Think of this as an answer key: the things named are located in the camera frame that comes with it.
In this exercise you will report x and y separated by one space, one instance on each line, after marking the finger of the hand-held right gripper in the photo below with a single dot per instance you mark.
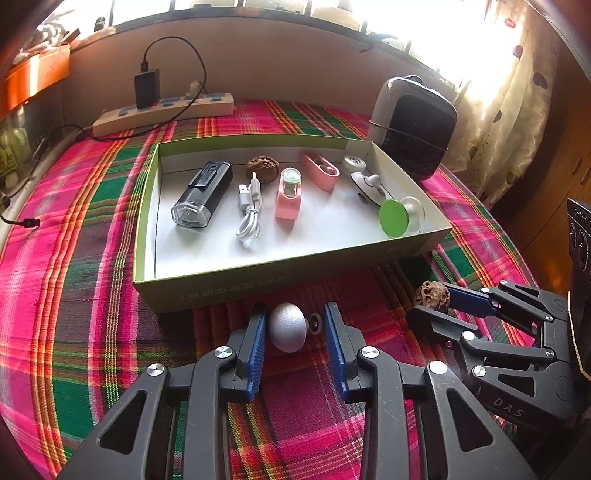
471 300
438 325

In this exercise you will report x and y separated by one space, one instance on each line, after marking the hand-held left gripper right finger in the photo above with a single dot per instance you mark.
333 350

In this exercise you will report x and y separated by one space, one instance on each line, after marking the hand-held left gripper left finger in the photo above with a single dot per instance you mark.
256 350

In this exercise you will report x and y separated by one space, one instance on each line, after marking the brown walnut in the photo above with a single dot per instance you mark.
263 167
430 296

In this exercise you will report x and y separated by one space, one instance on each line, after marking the white egg-shaped gadget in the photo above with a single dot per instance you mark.
287 325

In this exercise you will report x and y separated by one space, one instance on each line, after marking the green white cardboard box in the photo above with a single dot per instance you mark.
207 288

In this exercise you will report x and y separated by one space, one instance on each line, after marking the green white round holder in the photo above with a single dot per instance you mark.
395 219

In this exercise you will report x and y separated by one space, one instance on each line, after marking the pink gadget with clear lens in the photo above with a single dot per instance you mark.
287 207

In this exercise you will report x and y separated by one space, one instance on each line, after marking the white grey mount gadget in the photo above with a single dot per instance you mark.
367 184

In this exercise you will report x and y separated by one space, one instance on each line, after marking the black bike light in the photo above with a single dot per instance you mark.
203 198

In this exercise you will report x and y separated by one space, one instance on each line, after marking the pink oblong case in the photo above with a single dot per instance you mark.
318 177

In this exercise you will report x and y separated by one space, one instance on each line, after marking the white black space heater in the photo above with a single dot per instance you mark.
415 129

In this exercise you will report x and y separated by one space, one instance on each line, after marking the cream dotted curtain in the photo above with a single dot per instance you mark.
508 92

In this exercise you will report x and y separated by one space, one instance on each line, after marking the beige power strip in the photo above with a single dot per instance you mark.
217 104

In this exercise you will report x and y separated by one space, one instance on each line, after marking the grey plug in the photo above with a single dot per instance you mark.
195 89

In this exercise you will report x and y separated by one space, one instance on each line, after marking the black charger adapter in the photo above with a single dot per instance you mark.
146 90

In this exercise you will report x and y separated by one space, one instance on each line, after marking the clear jar yellow contents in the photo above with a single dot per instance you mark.
9 157

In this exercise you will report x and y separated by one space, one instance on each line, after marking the orange box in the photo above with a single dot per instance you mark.
37 76

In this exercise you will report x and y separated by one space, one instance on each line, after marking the white crumpled bag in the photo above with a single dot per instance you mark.
46 39

